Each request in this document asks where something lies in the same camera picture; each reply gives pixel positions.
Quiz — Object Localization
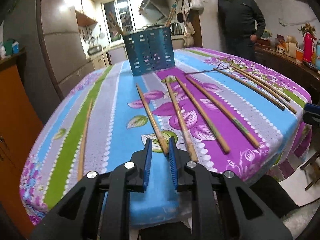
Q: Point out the red thermos flask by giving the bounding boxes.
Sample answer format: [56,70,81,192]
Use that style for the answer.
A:
[303,32,314,63]

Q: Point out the steel electric kettle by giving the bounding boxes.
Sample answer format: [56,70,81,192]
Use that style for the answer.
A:
[171,22,182,36]

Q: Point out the orange wooden cabinet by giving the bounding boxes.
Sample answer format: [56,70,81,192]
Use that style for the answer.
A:
[0,47,44,233]

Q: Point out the white plastic bag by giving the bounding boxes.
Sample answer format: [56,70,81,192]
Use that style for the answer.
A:
[190,0,205,11]

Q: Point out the cream jug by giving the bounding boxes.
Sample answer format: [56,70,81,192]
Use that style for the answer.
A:
[286,36,297,55]

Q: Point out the kitchen window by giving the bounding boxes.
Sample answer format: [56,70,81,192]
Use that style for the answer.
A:
[101,0,137,42]

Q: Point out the black wok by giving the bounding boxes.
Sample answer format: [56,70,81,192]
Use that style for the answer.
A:
[141,23,164,30]

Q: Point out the grey refrigerator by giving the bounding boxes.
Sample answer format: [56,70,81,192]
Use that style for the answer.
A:
[36,0,97,100]

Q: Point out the dark wooden sideboard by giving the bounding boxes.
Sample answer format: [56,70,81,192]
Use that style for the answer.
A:
[254,44,320,98]

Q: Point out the wooden chair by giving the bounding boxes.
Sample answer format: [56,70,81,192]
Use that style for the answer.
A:
[300,152,320,192]

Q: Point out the dried flower bunch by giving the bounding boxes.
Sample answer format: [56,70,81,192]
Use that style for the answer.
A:
[299,23,317,37]

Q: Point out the steel range hood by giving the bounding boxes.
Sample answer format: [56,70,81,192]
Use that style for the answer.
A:
[139,0,168,22]

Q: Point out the wooden chopstick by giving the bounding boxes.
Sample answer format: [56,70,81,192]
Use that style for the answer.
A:
[135,84,169,157]
[77,99,93,182]
[107,11,125,37]
[164,2,178,28]

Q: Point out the beige cloth bag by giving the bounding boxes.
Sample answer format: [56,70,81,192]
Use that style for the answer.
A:
[183,21,195,47]

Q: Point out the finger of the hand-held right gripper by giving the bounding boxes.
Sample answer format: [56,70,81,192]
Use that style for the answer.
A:
[303,102,320,124]

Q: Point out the cream kitchen cabinets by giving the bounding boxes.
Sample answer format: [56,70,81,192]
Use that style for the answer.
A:
[91,46,130,68]
[72,0,98,27]

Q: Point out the silver countertop appliance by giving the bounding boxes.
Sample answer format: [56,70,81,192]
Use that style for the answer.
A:
[87,44,103,55]

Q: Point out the blue perforated utensil holder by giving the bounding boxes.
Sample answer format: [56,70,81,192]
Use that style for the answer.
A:
[122,26,176,77]

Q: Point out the hanging white cloth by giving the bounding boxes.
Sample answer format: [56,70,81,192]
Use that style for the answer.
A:
[180,0,190,22]

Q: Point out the cream upper kitchen cabinets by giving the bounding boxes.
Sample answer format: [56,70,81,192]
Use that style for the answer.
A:
[72,0,98,27]

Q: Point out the small potted plant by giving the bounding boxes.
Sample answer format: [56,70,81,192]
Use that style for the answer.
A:
[260,30,273,46]

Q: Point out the cream lower kitchen cabinets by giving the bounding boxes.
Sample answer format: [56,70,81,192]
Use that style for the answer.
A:
[91,46,130,68]

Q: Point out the row of wooden chopsticks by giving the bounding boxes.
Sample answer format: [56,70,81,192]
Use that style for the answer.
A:
[165,64,298,163]

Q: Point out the floral striped tablecloth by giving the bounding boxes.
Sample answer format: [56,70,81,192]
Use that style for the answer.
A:
[19,47,313,227]

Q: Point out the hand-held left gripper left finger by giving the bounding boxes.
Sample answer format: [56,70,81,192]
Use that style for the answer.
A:
[30,138,153,240]

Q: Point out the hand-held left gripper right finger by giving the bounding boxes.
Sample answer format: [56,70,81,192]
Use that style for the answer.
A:
[169,137,293,240]

